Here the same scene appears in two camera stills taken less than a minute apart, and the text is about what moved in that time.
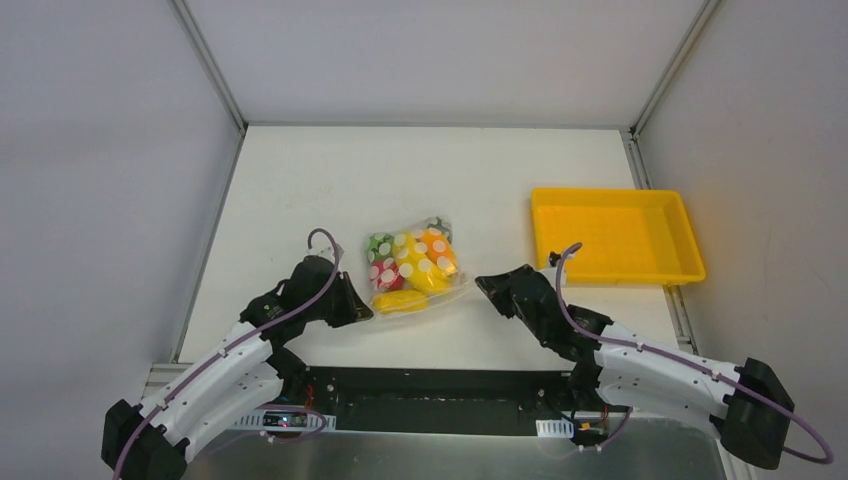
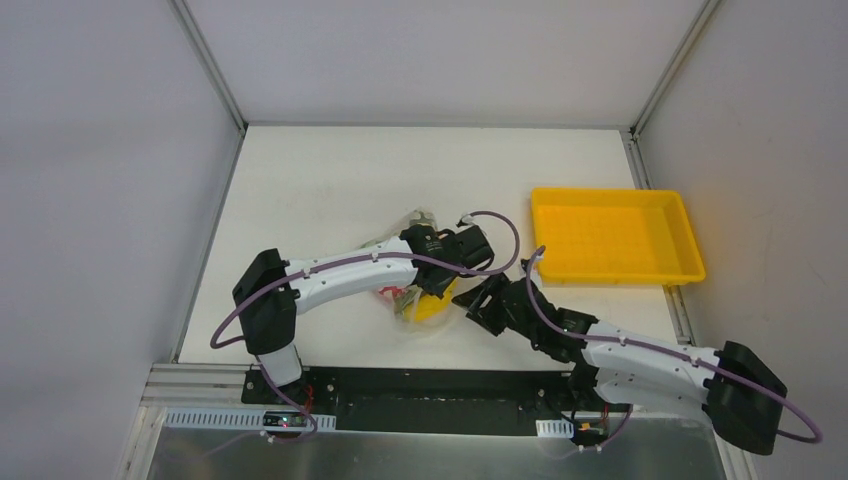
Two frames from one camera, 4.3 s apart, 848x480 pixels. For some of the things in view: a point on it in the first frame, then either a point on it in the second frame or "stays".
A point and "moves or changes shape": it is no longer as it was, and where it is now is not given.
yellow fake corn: x=399 y=301 → x=428 y=308
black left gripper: x=342 y=297 → x=436 y=281
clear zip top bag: x=413 y=269 moves or changes shape
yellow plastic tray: x=627 y=236 stays
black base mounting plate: x=448 y=399 stays
